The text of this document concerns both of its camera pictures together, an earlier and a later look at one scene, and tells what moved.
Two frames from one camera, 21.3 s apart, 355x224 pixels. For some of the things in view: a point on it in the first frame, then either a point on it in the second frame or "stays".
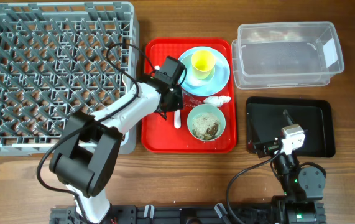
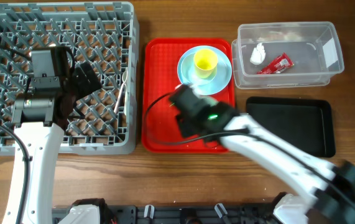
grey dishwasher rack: (40, 62) stays
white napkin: (217, 101) to (258, 55)
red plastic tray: (160, 135) stays
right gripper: (254, 142) to (184, 131)
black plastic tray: (265, 120) stays
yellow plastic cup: (203, 62) stays
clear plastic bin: (285, 54) stays
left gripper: (178, 104) to (86, 88)
